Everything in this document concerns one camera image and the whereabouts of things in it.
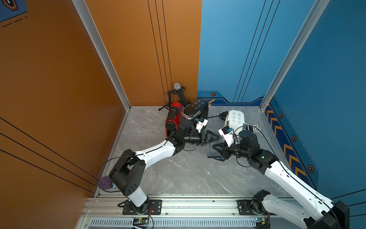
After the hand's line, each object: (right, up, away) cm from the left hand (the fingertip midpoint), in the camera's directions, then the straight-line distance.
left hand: (217, 138), depth 73 cm
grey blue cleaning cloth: (-3, -7, 0) cm, 7 cm away
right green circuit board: (+21, -41, -3) cm, 47 cm away
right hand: (-1, -4, +1) cm, 4 cm away
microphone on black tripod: (-22, +31, +27) cm, 47 cm away
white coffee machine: (+12, +9, +8) cm, 18 cm away
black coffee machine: (-9, +16, +14) cm, 23 cm away
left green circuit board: (-39, -43, -1) cm, 58 cm away
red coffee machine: (-24, +11, +16) cm, 31 cm away
